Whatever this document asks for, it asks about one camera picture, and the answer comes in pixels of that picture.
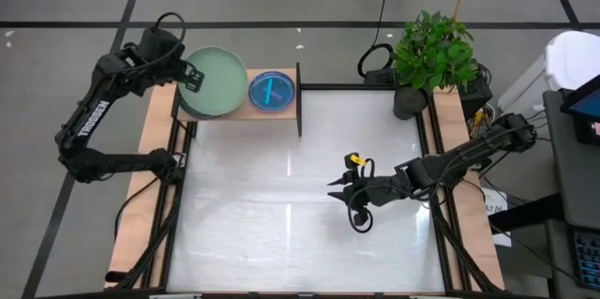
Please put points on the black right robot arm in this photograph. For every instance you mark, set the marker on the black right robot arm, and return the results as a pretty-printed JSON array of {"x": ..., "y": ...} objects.
[{"x": 469, "y": 153}]

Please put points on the yellow tag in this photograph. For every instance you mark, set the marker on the yellow tag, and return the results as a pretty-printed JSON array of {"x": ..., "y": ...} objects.
[{"x": 358, "y": 160}]

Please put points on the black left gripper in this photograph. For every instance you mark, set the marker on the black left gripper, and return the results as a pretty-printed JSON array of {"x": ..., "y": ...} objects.
[{"x": 180, "y": 71}]

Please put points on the black plant pot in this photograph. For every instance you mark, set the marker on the black plant pot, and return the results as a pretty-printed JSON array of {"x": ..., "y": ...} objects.
[{"x": 408, "y": 104}]

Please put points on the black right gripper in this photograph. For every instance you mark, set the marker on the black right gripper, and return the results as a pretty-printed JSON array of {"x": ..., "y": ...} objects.
[{"x": 375, "y": 191}]

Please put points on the black aluminium table frame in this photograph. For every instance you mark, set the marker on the black aluminium table frame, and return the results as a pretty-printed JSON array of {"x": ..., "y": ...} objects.
[{"x": 309, "y": 87}]

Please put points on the black desk foot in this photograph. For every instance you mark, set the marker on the black desk foot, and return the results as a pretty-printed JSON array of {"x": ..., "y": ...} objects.
[{"x": 525, "y": 212}]

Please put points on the grey desk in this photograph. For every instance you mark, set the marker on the grey desk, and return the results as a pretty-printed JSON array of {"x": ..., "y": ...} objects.
[{"x": 576, "y": 182}]

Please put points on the wooden table board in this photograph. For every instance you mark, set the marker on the wooden table board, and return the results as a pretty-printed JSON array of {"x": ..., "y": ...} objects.
[
  {"x": 136, "y": 252},
  {"x": 473, "y": 266}
]

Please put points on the black power box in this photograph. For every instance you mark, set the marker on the black power box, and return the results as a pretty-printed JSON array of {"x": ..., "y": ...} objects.
[{"x": 379, "y": 76}]

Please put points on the mint green plate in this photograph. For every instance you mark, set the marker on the mint green plate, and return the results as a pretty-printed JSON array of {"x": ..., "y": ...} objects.
[{"x": 215, "y": 81}]

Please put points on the wooden shelf with black legs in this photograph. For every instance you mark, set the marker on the wooden shelf with black legs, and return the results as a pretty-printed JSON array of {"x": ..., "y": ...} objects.
[{"x": 281, "y": 116}]

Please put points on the black tablet screen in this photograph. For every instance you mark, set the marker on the black tablet screen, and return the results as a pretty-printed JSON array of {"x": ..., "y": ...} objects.
[{"x": 586, "y": 102}]

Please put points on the white lidded bin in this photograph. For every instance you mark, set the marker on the white lidded bin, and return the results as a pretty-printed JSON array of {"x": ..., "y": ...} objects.
[{"x": 572, "y": 60}]

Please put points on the black keyboard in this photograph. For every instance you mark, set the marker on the black keyboard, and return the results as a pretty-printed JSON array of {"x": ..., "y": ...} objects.
[{"x": 588, "y": 261}]

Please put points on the blue transparent plate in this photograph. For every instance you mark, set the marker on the blue transparent plate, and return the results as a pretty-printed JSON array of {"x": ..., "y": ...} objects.
[{"x": 262, "y": 102}]

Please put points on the green leafy plant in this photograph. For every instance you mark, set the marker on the green leafy plant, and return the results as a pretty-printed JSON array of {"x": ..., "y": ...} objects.
[{"x": 433, "y": 55}]

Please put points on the white paper sheet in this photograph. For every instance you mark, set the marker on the white paper sheet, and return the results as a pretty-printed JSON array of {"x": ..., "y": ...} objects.
[{"x": 494, "y": 205}]

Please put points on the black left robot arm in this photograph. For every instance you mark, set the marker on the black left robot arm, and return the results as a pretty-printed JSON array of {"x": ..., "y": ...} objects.
[{"x": 94, "y": 116}]

